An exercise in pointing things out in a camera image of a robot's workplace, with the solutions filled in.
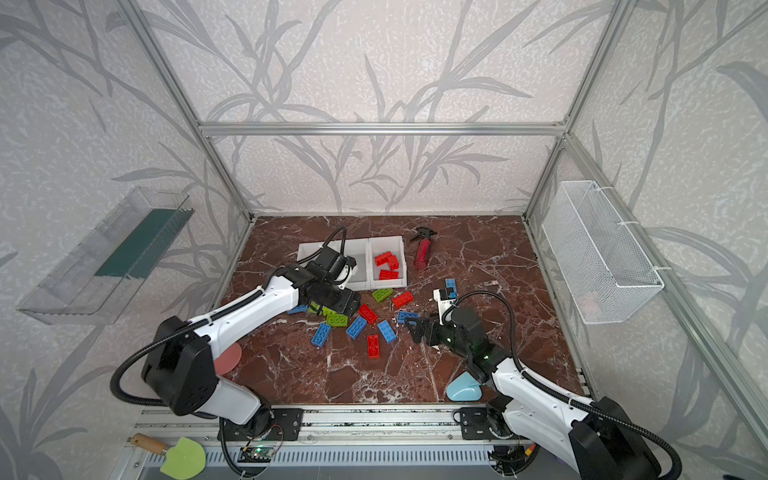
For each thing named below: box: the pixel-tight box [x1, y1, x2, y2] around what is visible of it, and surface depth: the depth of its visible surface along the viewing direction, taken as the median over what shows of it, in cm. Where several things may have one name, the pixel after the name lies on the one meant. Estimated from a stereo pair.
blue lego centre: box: [345, 316, 367, 340], surface depth 91 cm
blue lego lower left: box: [311, 323, 332, 347], surface depth 89 cm
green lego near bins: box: [372, 288, 394, 303], surface depth 98 cm
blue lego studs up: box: [377, 320, 397, 344], surface depth 90 cm
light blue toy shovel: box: [446, 371, 483, 402], surface depth 80 cm
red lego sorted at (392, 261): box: [386, 251, 399, 271], surface depth 107 cm
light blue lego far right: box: [445, 278, 457, 299], surface depth 101 cm
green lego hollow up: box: [326, 314, 349, 327], surface depth 93 cm
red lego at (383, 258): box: [374, 251, 392, 267], surface depth 107 cm
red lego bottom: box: [367, 334, 381, 359], surface depth 88 cm
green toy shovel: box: [130, 433, 207, 480], surface depth 71 cm
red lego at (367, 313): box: [358, 304, 378, 325], surface depth 93 cm
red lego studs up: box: [392, 291, 415, 309], surface depth 98 cm
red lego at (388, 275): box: [379, 270, 399, 280], surface depth 101 cm
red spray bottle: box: [410, 226, 438, 270], surface depth 110 cm
